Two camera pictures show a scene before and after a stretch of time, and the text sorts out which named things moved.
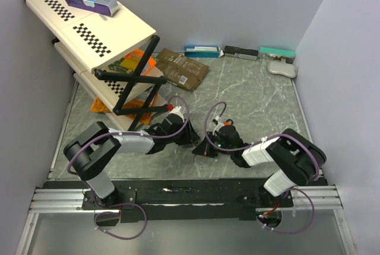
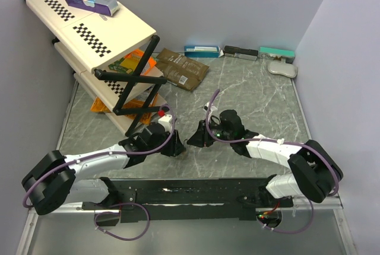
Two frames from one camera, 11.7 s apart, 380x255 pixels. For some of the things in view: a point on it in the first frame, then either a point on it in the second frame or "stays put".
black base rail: (186, 200) stays put
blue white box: (202, 51) stays put
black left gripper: (190, 136) → (176, 147)
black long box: (240, 52) stays put
